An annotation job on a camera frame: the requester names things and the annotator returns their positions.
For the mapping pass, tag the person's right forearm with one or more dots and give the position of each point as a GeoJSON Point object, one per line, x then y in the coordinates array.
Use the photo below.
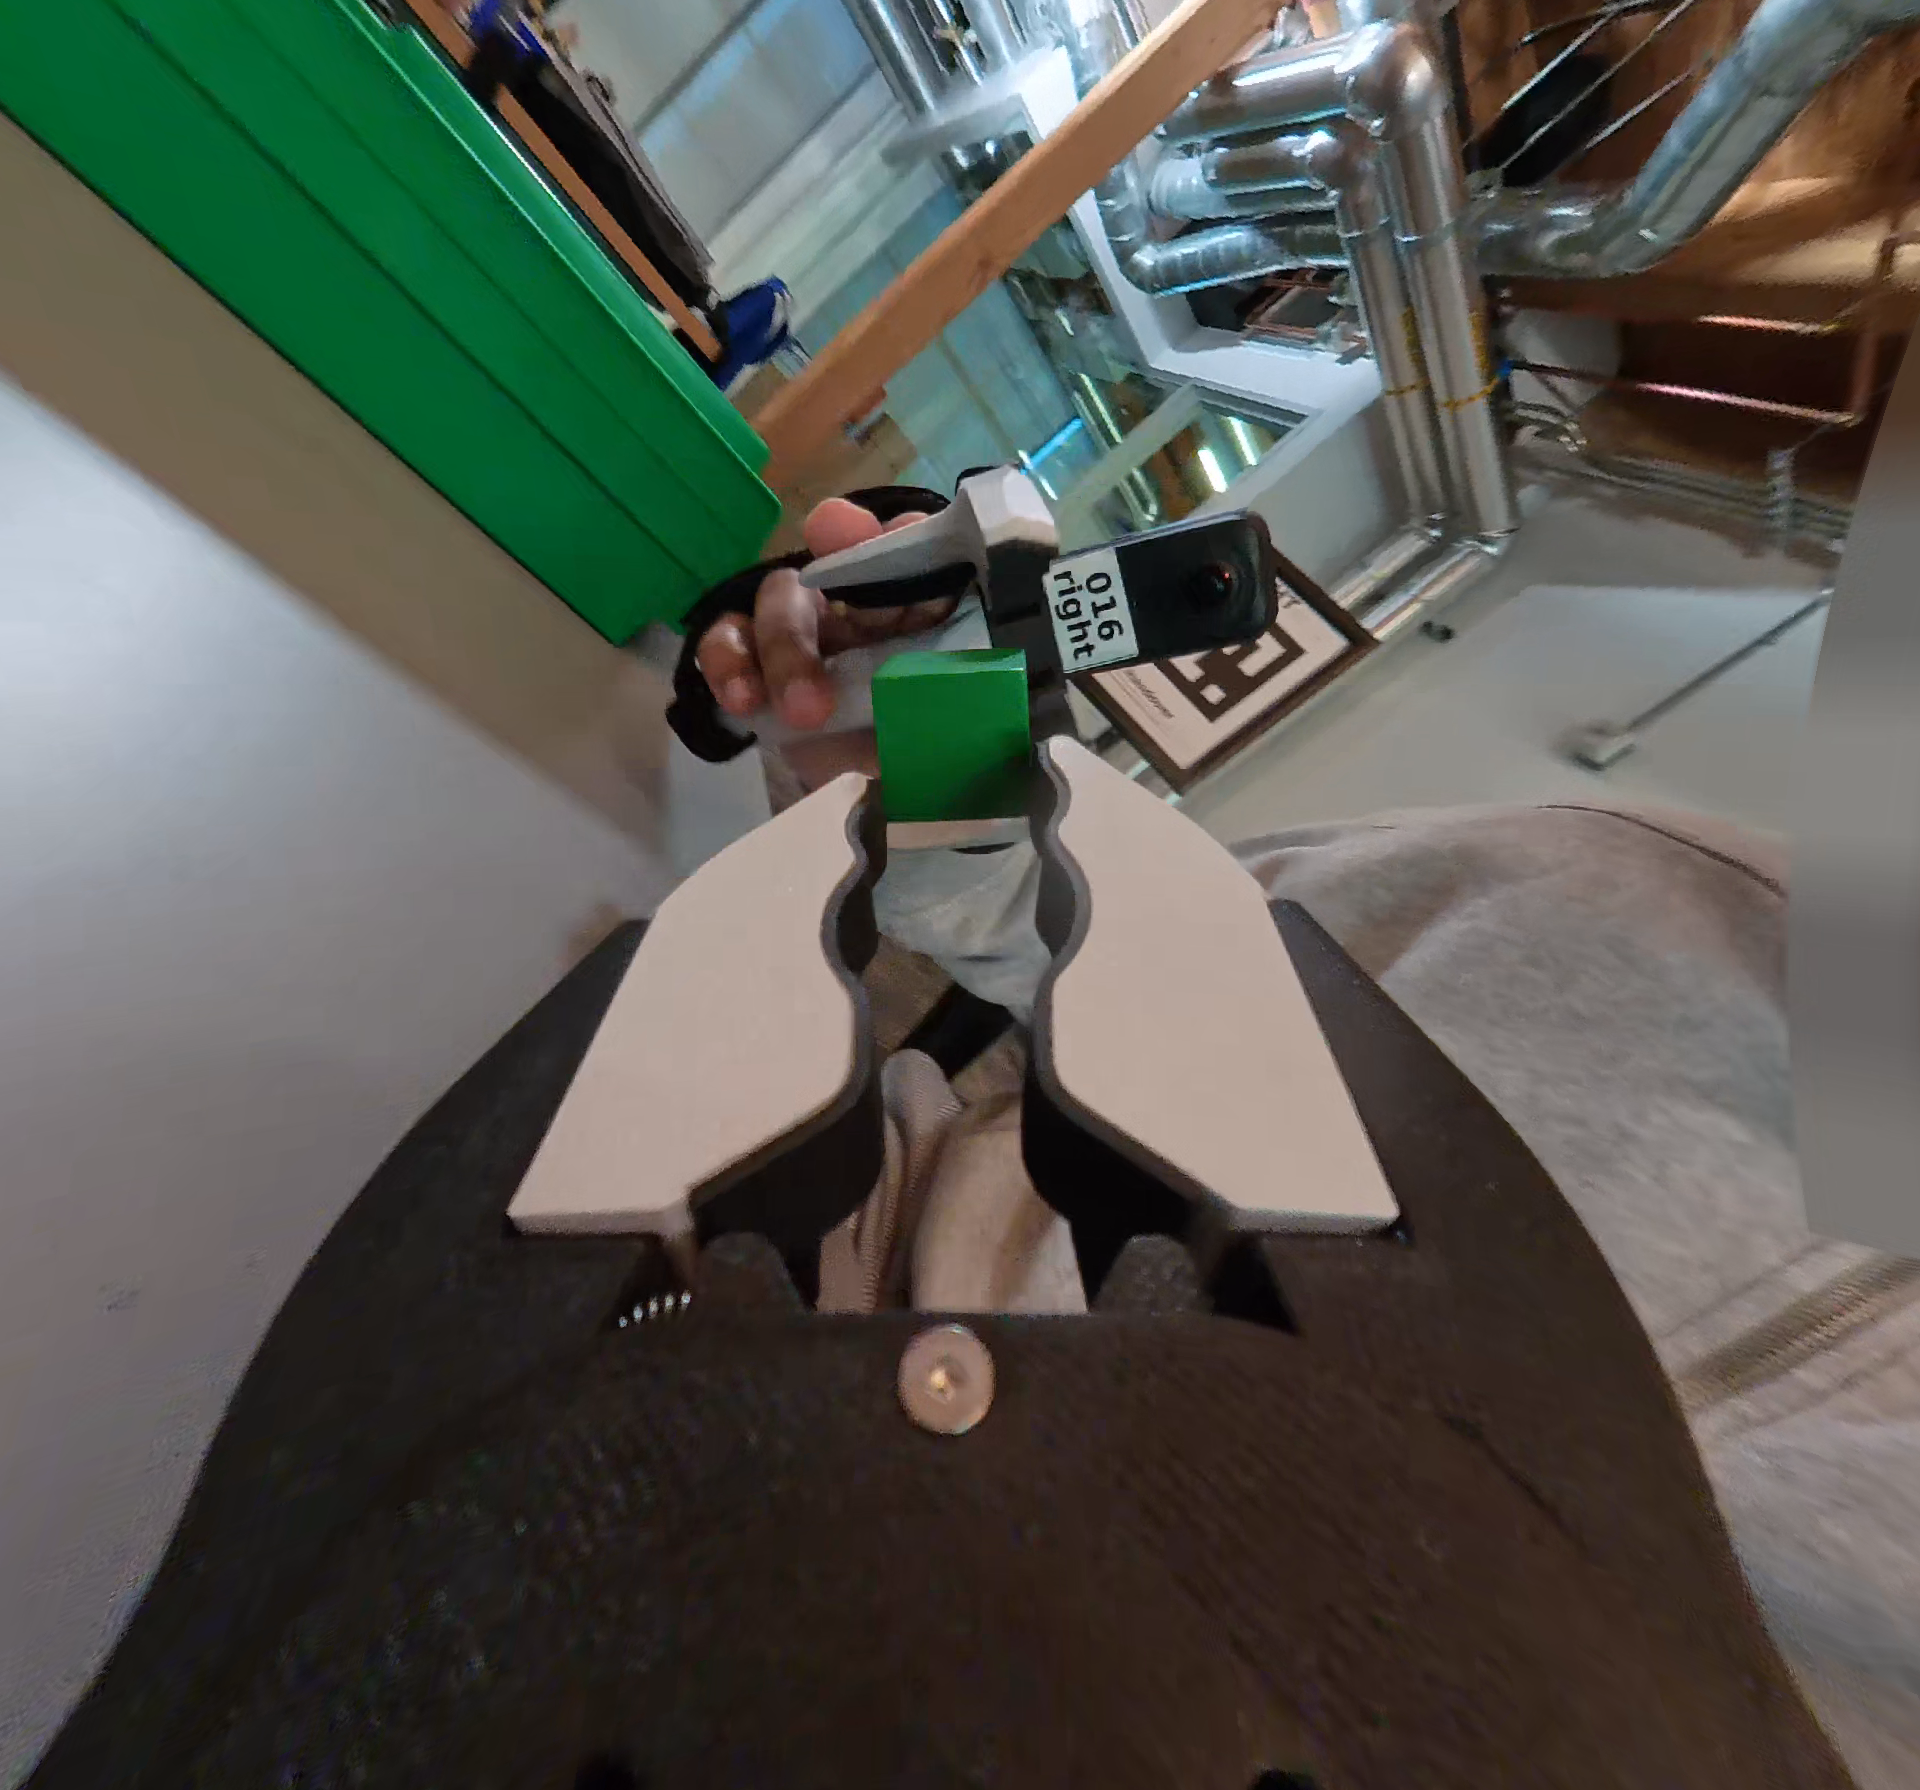
{"type": "Point", "coordinates": [959, 934]}

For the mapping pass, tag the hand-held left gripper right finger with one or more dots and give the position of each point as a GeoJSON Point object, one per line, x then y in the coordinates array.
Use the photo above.
{"type": "Point", "coordinates": [1200, 1039]}

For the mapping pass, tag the framed marker sign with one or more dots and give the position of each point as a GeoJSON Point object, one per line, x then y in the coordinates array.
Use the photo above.
{"type": "Point", "coordinates": [1229, 696]}

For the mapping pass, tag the green storage bin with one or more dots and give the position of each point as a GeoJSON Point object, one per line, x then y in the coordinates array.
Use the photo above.
{"type": "Point", "coordinates": [344, 230]}

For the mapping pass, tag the wooden table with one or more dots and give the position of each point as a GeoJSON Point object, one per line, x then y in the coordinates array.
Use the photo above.
{"type": "Point", "coordinates": [587, 170]}

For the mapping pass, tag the black bag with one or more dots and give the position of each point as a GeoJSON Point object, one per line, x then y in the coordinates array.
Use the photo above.
{"type": "Point", "coordinates": [616, 186]}

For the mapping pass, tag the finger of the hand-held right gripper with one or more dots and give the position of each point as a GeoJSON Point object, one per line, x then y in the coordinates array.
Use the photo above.
{"type": "Point", "coordinates": [959, 834]}
{"type": "Point", "coordinates": [999, 522]}

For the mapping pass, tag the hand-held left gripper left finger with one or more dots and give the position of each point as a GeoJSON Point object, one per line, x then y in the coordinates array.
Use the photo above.
{"type": "Point", "coordinates": [713, 1039]}

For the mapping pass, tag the person's grey hoodie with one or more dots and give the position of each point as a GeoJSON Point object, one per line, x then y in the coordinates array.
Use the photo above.
{"type": "Point", "coordinates": [1577, 1070]}

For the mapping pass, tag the person's right hand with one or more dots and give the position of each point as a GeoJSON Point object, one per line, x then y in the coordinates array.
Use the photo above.
{"type": "Point", "coordinates": [771, 659]}

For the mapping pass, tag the green cube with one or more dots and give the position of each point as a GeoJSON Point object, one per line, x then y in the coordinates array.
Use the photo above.
{"type": "Point", "coordinates": [954, 748]}

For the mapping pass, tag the blue cloth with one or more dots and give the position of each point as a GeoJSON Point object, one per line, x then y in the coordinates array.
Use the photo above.
{"type": "Point", "coordinates": [756, 329]}

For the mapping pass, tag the cluster of silver pipes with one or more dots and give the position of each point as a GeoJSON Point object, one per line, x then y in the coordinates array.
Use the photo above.
{"type": "Point", "coordinates": [1412, 170]}

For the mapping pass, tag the wooden post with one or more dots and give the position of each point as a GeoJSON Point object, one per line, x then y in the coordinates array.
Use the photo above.
{"type": "Point", "coordinates": [976, 230]}

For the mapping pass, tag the metal rod with foot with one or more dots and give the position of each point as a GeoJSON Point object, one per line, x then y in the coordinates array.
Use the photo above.
{"type": "Point", "coordinates": [1696, 682]}

